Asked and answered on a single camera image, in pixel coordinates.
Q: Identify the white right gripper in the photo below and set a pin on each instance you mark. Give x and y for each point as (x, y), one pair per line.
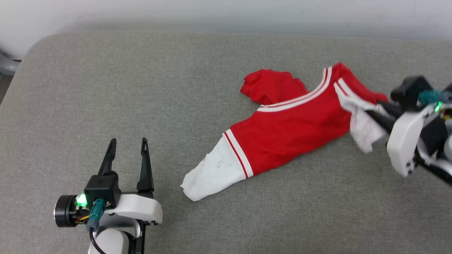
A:
(406, 141)

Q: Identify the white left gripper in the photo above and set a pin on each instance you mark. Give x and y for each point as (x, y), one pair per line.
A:
(139, 208)

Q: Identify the red white basketball jersey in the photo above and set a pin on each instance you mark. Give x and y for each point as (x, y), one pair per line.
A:
(293, 130)

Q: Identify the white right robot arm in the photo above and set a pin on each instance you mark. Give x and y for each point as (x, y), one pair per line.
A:
(436, 141)

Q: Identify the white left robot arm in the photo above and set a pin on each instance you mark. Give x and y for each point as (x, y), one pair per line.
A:
(111, 243)

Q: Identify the grey plastic object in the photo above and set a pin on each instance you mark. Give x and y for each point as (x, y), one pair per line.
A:
(7, 65)

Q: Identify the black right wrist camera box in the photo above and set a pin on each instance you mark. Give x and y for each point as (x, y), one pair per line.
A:
(409, 90)

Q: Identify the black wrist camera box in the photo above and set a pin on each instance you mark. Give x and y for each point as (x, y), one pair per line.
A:
(409, 90)
(102, 188)

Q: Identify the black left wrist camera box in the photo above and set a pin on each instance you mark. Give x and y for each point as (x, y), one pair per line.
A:
(102, 188)

